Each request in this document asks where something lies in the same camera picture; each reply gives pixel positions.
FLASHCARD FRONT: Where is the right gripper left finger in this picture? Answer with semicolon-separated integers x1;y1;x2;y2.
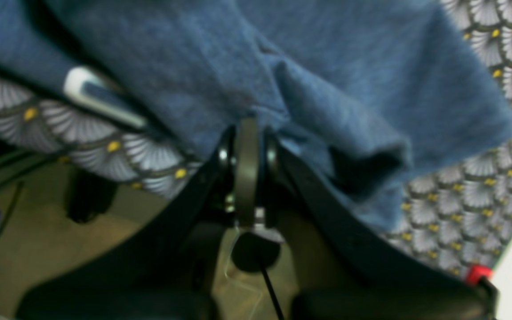
16;118;259;320

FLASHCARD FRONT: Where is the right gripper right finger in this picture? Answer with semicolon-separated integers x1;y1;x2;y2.
264;133;498;320

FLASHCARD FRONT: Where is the fan-patterned tablecloth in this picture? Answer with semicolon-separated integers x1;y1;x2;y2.
0;0;512;276

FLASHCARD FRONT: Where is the red table clamp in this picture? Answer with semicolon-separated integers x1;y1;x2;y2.
465;264;494;286

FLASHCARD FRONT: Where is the blue T-shirt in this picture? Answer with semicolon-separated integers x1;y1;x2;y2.
0;0;512;231

